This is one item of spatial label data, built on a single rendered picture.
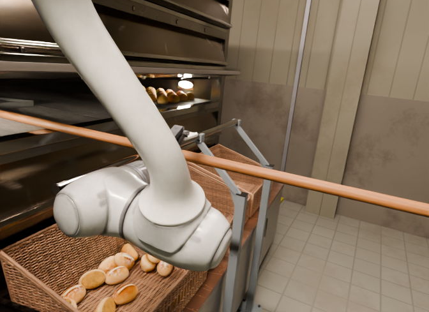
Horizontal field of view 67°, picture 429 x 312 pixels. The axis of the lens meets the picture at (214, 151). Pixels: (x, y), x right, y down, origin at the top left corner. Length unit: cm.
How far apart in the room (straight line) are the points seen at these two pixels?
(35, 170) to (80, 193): 71
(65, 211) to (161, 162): 19
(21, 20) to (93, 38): 74
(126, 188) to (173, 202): 12
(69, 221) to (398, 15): 335
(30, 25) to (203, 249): 89
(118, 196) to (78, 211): 6
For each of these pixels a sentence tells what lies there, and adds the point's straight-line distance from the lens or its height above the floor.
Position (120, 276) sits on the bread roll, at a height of 62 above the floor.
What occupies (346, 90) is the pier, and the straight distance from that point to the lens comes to 338.
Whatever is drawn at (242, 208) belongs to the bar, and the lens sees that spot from 135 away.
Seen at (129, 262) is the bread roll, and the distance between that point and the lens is 145.
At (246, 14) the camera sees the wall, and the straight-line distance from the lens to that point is 387.
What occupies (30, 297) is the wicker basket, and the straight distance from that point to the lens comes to 119.
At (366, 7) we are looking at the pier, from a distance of 343.
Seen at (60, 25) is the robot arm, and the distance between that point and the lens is 43.
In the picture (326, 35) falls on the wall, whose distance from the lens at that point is 360.
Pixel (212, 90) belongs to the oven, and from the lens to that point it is 251.
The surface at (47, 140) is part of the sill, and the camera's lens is 124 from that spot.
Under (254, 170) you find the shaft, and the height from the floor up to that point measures 120.
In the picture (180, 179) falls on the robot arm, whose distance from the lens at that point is 45.
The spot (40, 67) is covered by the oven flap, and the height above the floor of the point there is 141.
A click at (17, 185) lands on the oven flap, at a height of 103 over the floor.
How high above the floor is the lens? 146
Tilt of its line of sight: 15 degrees down
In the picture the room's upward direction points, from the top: 5 degrees clockwise
